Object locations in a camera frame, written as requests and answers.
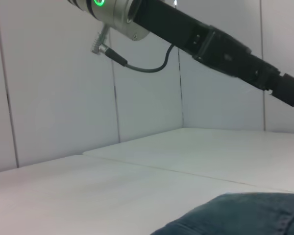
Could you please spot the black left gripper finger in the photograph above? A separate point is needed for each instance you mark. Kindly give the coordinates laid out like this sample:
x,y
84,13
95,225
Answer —
x,y
289,89

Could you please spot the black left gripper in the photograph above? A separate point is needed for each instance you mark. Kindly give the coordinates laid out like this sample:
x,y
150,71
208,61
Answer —
x,y
201,36

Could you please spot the blue denim shorts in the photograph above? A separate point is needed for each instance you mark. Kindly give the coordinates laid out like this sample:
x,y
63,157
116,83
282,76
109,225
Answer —
x,y
240,215

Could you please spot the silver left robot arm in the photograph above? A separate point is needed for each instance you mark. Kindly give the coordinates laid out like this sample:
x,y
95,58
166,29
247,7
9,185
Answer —
x,y
112,14

